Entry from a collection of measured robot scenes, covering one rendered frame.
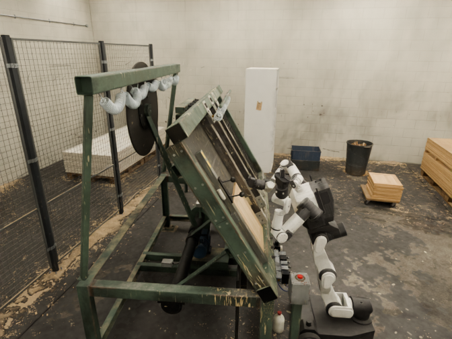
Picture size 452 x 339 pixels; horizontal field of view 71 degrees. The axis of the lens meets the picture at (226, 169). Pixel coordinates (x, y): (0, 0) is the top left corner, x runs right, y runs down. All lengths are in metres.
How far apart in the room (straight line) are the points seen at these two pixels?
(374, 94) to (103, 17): 6.57
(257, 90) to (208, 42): 2.14
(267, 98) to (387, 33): 2.90
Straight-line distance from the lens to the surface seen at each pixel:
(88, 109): 1.95
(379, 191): 5.60
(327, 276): 2.79
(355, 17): 7.62
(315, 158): 6.83
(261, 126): 6.32
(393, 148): 8.08
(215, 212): 1.93
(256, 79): 6.20
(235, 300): 2.31
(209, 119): 2.55
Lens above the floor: 2.32
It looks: 20 degrees down
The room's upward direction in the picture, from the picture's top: 1 degrees clockwise
